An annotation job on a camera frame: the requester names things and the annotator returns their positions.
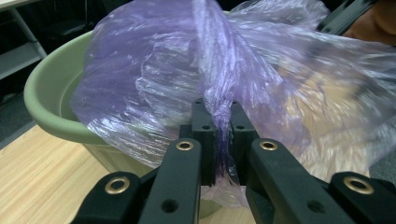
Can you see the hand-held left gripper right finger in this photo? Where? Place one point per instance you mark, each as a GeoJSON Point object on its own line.
{"type": "Point", "coordinates": [243, 137]}

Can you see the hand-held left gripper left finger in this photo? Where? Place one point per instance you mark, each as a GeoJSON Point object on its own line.
{"type": "Point", "coordinates": [204, 146]}

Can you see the grey bin with plastic liner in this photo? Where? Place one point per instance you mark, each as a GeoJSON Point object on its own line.
{"type": "Point", "coordinates": [149, 77]}

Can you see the grey-green plastic waste bin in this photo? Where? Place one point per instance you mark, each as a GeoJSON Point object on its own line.
{"type": "Point", "coordinates": [46, 93]}

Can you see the white metal desk frame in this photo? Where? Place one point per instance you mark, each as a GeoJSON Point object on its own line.
{"type": "Point", "coordinates": [21, 59]}

